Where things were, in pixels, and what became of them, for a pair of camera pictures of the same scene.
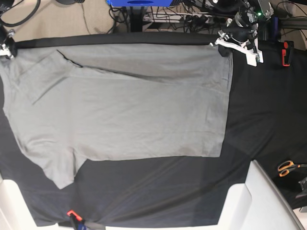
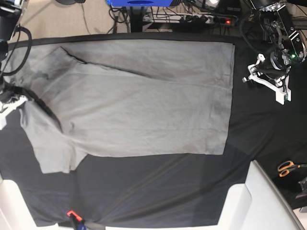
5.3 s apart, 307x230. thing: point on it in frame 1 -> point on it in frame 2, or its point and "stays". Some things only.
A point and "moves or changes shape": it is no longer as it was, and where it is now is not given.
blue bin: x=139 y=3 stays
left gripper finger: x=9 y=49 -> x=10 y=107
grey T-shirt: x=67 y=104 moves or changes shape
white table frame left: x=15 y=214 stays
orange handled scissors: x=284 y=167 stays
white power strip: x=185 y=17 stays
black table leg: x=136 y=15 stays
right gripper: x=241 y=28 -> x=278 y=65
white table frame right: x=257 y=204 stays
